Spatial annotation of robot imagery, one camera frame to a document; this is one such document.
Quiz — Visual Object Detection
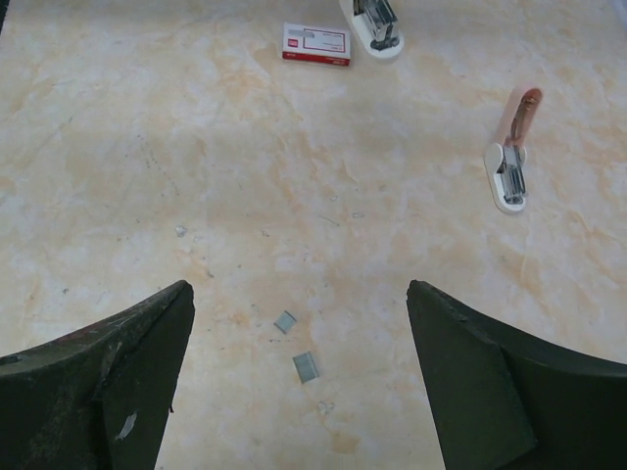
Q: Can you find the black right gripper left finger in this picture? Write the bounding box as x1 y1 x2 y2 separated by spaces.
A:
1 280 195 469

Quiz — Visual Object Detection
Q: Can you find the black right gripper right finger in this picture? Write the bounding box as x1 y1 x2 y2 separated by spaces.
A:
407 280 626 469

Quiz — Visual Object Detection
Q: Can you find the grey staple strip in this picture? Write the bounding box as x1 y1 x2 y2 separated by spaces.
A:
273 310 297 335
292 351 322 384

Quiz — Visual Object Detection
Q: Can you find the pink white mini stapler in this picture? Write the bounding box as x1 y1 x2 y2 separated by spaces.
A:
484 85 544 214

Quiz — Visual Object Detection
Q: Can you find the red white staple box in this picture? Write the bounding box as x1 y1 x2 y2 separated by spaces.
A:
281 23 352 67

